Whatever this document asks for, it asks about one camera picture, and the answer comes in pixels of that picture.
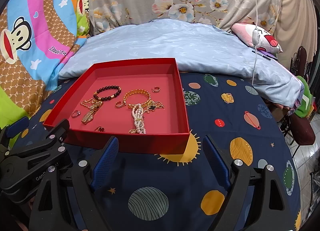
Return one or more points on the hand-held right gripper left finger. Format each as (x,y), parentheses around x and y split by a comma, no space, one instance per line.
(105,166)

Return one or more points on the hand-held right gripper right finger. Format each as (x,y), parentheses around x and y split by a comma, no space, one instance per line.
(216,163)

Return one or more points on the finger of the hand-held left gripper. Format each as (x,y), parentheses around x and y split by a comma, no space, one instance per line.
(17,125)
(58,130)

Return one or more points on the gold wristwatch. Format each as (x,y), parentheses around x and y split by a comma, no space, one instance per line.
(90,115)

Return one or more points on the red cardboard box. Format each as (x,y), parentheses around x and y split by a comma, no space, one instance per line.
(162,115)

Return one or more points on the small hoop earring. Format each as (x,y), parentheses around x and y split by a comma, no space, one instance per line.
(158,91)

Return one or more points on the navy planet bedsheet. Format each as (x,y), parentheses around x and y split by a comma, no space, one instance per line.
(225,120)

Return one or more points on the gold bangle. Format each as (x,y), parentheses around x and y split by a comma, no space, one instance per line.
(137,92)

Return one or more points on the monkey printed blanket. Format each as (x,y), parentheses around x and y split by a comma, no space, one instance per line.
(37,45)

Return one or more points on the maroon stool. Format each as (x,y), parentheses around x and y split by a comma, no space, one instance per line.
(302,130)

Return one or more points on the green cloth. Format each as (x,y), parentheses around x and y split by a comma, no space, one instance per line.
(303,110)

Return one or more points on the light blue blanket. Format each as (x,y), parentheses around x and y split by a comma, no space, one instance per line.
(175,43)

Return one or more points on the pink plush pillow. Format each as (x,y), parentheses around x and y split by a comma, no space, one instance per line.
(250,33)

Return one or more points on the dark metal chair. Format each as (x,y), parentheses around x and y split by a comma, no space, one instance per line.
(302,58)

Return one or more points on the beige curtain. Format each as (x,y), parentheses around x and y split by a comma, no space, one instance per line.
(295,20)

